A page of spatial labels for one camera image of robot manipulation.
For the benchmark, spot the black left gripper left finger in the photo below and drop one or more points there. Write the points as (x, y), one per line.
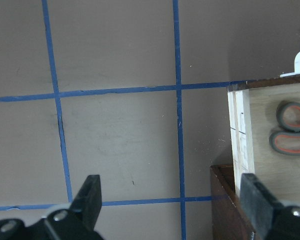
(87, 203)

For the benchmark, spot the grey orange scissors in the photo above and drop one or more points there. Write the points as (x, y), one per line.
(287, 141)

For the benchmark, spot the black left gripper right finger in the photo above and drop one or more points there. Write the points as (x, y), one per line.
(259, 205)

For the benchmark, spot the light wooden drawer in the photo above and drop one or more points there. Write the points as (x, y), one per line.
(265, 130)

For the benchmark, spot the dark brown wooden cabinet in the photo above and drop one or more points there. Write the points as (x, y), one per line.
(228, 219)

